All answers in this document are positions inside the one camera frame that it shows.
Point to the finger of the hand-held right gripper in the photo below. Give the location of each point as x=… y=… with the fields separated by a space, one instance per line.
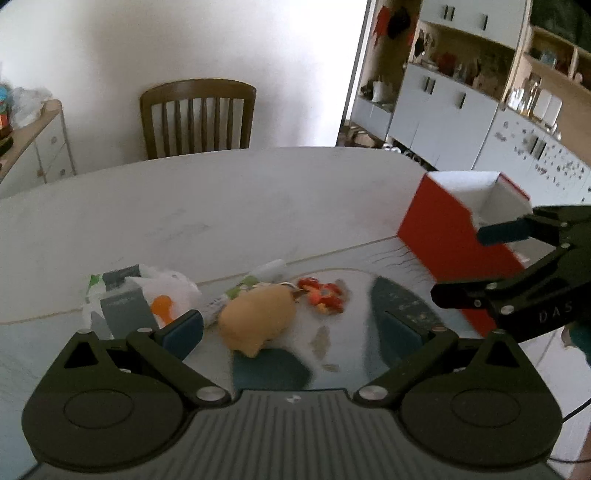
x=503 y=230
x=461 y=295

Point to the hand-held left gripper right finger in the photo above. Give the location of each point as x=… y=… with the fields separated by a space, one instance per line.
x=438 y=341

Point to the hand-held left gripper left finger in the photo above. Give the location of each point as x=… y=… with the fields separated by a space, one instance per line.
x=184 y=332

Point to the red and white box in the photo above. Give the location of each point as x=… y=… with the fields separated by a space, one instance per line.
x=438 y=221

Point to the white printed plastic bag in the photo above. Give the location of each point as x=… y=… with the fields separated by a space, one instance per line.
x=180 y=288

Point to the grey carton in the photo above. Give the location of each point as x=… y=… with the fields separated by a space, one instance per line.
x=124 y=309

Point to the yellow plush toy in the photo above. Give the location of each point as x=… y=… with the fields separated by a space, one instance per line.
x=258 y=318

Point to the pale green tube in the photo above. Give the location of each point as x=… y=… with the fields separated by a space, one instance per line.
x=268 y=270

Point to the white wooden sideboard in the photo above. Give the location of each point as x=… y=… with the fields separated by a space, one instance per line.
x=51 y=143

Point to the wooden chair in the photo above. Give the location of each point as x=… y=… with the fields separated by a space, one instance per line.
x=198 y=87

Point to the clear plastic bag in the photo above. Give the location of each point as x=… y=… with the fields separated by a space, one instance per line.
x=27 y=101

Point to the blue toy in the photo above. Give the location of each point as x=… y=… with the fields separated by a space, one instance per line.
x=3 y=99

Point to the white wall cabinet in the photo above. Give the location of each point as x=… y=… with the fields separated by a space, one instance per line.
x=443 y=115

